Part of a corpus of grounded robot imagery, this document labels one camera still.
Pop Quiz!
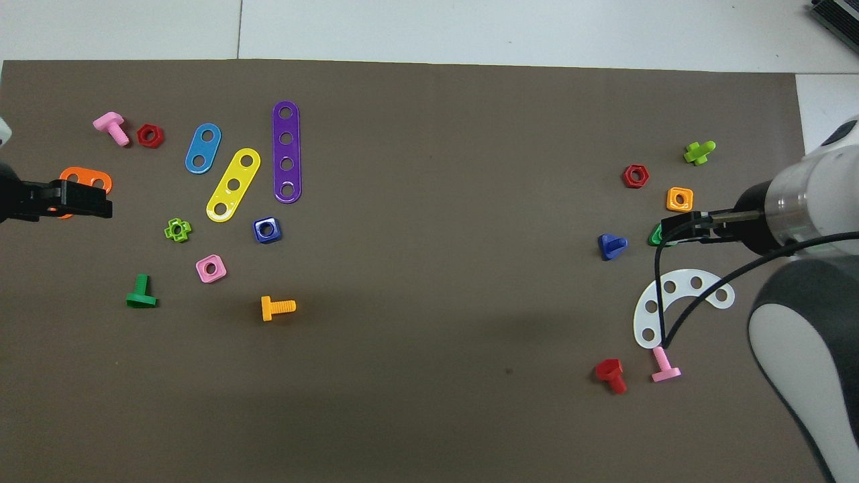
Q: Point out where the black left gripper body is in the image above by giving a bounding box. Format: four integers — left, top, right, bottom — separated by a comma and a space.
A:
0, 161, 29, 225

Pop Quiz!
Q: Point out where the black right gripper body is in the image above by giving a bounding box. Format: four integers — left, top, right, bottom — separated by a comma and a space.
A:
733, 180, 785, 257

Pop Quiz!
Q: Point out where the blue triangular-head plastic screw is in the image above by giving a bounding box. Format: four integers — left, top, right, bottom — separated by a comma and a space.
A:
597, 233, 629, 262

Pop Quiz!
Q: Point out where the blue square plastic nut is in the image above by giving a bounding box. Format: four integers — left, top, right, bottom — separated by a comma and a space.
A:
253, 216, 283, 244

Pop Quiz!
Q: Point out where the lime cross-head plastic screw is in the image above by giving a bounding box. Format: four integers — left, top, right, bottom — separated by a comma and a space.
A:
683, 140, 717, 166

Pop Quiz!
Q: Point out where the pink plastic screw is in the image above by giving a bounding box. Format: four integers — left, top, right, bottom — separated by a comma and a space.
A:
651, 346, 683, 384
93, 111, 131, 147

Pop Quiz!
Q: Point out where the dark green plastic screw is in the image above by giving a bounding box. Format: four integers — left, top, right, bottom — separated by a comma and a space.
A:
125, 274, 158, 309

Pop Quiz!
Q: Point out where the pink square plastic nut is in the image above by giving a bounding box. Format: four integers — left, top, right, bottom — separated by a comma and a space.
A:
195, 254, 228, 284

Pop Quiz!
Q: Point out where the red plastic screw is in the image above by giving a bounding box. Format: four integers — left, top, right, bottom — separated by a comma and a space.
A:
595, 358, 628, 395

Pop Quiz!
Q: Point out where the orange plastic screw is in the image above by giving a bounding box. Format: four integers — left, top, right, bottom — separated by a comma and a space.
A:
261, 296, 297, 322

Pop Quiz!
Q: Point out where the orange angled plastic plate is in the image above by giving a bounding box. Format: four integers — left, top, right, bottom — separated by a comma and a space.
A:
56, 167, 113, 220

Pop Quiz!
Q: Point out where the white curved perforated plate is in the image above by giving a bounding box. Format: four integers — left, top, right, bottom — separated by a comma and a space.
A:
633, 269, 736, 350

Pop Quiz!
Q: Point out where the blue two-hole plastic strip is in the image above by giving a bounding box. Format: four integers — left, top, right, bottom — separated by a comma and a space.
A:
185, 123, 222, 174

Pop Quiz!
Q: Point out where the yellow three-hole plastic strip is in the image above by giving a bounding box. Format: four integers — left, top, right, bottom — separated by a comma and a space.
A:
206, 148, 261, 223

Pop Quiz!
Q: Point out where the purple four-hole plastic strip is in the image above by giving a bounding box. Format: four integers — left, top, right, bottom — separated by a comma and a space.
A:
272, 101, 303, 204

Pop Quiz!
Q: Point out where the grey ribbed electronic device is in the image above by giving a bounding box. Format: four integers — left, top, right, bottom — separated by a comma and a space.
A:
809, 0, 859, 54

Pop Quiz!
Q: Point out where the brown table mat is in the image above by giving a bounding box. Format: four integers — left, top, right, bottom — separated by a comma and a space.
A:
0, 59, 843, 483

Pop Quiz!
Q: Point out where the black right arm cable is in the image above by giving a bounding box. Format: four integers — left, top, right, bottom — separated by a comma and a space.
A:
654, 215, 859, 351

